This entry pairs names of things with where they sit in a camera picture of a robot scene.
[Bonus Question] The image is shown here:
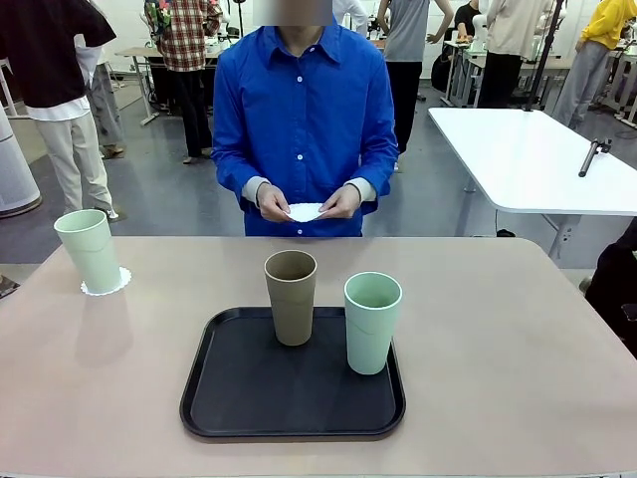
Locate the grey background desk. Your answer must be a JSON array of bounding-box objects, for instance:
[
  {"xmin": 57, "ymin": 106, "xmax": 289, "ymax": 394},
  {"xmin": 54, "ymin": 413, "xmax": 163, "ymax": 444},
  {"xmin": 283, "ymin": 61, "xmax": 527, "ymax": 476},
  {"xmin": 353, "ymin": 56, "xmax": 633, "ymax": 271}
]
[{"xmin": 444, "ymin": 38, "xmax": 581, "ymax": 109}]

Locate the black tripod pole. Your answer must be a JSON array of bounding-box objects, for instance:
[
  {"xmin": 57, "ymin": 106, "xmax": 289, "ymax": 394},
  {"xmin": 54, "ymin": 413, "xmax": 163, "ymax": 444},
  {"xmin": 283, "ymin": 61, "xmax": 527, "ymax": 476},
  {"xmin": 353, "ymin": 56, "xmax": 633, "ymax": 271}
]
[{"xmin": 522, "ymin": 0, "xmax": 571, "ymax": 112}]

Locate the person in black shirt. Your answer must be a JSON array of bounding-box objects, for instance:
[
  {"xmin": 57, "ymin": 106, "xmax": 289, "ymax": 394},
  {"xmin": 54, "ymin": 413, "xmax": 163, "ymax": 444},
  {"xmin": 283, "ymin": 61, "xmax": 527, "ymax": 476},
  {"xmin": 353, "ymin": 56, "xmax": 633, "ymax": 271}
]
[{"xmin": 450, "ymin": 2, "xmax": 487, "ymax": 44}]

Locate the mint green cup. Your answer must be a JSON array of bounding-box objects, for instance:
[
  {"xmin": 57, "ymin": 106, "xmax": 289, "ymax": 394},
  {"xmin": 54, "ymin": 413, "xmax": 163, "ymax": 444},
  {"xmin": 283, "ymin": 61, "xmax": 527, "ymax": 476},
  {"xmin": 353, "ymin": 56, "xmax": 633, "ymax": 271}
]
[{"xmin": 343, "ymin": 271, "xmax": 403, "ymax": 375}]

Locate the black bag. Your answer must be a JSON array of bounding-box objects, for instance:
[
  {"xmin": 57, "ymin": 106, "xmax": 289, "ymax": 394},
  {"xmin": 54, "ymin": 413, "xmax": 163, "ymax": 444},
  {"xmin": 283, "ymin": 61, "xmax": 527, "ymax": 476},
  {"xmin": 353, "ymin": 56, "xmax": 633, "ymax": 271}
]
[{"xmin": 430, "ymin": 49, "xmax": 453, "ymax": 91}]

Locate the person's left forearm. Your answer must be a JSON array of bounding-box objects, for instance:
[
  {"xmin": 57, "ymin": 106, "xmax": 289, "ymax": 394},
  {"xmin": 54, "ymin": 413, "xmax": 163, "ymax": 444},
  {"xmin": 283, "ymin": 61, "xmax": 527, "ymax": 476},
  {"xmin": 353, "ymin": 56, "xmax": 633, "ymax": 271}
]
[{"xmin": 347, "ymin": 148, "xmax": 399, "ymax": 205}]

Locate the person in black tee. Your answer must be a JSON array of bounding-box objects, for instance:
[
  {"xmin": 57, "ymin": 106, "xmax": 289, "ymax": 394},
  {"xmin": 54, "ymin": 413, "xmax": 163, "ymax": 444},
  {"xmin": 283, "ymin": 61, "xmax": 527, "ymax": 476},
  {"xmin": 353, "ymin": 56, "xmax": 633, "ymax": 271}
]
[{"xmin": 0, "ymin": 0, "xmax": 120, "ymax": 220}]

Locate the black plastic tray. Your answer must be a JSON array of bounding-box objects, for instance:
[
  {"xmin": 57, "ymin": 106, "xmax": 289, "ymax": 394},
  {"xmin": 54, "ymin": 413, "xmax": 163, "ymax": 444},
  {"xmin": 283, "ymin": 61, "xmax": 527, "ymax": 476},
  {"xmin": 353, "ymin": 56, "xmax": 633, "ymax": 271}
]
[{"xmin": 179, "ymin": 306, "xmax": 407, "ymax": 442}]

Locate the person in grey trousers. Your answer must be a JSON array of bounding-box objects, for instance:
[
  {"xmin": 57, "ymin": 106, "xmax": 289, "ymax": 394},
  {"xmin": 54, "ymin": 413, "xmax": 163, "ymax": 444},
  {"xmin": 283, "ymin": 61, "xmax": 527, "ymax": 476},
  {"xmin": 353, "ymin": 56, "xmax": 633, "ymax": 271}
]
[{"xmin": 74, "ymin": 42, "xmax": 126, "ymax": 159}]

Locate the pale green cup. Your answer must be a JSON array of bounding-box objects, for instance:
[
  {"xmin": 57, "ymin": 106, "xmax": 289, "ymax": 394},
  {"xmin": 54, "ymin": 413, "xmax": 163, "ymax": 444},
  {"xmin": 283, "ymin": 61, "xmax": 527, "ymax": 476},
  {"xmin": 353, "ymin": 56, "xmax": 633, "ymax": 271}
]
[{"xmin": 53, "ymin": 208, "xmax": 122, "ymax": 294}]

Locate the white table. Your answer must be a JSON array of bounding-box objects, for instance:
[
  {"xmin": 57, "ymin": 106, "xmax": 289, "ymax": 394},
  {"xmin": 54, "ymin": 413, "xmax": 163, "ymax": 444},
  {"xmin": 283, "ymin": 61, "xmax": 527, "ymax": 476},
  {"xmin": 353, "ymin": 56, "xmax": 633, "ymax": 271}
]
[{"xmin": 427, "ymin": 106, "xmax": 637, "ymax": 265}]

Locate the person in beige top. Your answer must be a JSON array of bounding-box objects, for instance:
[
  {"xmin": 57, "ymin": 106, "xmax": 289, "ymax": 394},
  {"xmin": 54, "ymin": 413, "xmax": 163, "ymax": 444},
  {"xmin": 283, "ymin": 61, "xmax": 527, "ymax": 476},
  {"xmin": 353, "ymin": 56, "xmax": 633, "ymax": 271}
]
[{"xmin": 477, "ymin": 0, "xmax": 541, "ymax": 109}]

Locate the person in grey shirt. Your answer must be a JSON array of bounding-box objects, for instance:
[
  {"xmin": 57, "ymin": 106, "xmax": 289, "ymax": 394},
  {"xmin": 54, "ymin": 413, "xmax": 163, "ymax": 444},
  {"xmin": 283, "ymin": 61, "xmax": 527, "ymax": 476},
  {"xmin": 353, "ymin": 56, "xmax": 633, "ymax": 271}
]
[{"xmin": 380, "ymin": 0, "xmax": 432, "ymax": 160}]

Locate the person's right hand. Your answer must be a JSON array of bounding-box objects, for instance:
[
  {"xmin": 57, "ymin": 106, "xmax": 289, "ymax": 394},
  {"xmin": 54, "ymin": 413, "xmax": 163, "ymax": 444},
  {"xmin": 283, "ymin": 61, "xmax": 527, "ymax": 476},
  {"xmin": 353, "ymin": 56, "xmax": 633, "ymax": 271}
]
[{"xmin": 257, "ymin": 183, "xmax": 293, "ymax": 224}]

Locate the person in yellow hoodie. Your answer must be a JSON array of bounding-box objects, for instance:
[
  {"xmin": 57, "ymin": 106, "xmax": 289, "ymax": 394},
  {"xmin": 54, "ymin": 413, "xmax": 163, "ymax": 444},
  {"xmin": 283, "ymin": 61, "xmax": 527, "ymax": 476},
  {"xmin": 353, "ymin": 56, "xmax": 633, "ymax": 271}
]
[{"xmin": 551, "ymin": 0, "xmax": 637, "ymax": 129}]

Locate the black metal rod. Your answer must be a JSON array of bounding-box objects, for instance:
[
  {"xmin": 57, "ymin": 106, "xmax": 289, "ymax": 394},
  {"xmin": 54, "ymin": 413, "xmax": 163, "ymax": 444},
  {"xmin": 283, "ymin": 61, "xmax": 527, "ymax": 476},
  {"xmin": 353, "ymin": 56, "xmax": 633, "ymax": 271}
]
[{"xmin": 577, "ymin": 138, "xmax": 613, "ymax": 178}]

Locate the brown cup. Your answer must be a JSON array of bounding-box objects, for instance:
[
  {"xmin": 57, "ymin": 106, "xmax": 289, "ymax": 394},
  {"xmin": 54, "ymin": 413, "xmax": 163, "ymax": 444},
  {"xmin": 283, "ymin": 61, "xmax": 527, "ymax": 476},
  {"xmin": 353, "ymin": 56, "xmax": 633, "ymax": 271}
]
[{"xmin": 263, "ymin": 249, "xmax": 319, "ymax": 347}]

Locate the white paper doily coaster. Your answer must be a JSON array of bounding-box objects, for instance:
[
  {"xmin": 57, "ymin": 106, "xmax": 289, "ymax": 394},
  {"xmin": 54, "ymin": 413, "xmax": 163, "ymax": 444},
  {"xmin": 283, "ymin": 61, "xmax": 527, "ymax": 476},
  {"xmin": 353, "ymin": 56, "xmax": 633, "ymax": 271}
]
[
  {"xmin": 80, "ymin": 266, "xmax": 134, "ymax": 299},
  {"xmin": 286, "ymin": 202, "xmax": 323, "ymax": 224}
]

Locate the person in blue shirt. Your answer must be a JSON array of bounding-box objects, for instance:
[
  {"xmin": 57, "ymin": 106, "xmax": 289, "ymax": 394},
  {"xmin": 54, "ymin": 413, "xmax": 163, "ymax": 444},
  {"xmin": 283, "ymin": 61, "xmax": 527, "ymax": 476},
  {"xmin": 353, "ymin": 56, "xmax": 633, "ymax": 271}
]
[{"xmin": 210, "ymin": 0, "xmax": 400, "ymax": 238}]

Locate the person in plaid shirt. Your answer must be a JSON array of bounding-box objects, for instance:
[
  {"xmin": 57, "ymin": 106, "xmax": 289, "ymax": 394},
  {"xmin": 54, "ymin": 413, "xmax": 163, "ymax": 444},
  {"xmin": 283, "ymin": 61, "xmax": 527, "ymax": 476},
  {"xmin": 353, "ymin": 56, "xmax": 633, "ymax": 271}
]
[{"xmin": 143, "ymin": 0, "xmax": 223, "ymax": 164}]

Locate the seated person in black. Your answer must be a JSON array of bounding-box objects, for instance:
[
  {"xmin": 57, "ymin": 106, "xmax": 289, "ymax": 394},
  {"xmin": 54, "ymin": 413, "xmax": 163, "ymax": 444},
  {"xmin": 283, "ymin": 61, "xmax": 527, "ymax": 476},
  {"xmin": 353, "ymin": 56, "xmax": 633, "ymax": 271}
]
[{"xmin": 584, "ymin": 231, "xmax": 637, "ymax": 345}]

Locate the white cylindrical air purifier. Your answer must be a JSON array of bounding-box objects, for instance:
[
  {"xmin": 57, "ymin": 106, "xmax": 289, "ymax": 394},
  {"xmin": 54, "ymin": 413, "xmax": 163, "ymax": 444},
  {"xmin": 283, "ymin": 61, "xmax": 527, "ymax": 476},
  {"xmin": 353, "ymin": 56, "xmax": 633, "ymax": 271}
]
[{"xmin": 0, "ymin": 107, "xmax": 42, "ymax": 218}]

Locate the person's left hand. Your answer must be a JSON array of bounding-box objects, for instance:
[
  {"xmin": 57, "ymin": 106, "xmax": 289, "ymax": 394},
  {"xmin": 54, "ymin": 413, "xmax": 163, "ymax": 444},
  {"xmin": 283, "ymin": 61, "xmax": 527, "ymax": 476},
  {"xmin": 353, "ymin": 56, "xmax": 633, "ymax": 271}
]
[{"xmin": 318, "ymin": 187, "xmax": 360, "ymax": 220}]

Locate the person's right forearm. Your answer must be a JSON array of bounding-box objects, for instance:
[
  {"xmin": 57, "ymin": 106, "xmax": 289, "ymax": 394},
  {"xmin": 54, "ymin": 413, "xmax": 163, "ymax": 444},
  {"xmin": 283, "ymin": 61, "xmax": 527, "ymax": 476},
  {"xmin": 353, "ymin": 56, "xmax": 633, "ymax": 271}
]
[{"xmin": 214, "ymin": 148, "xmax": 273, "ymax": 210}]

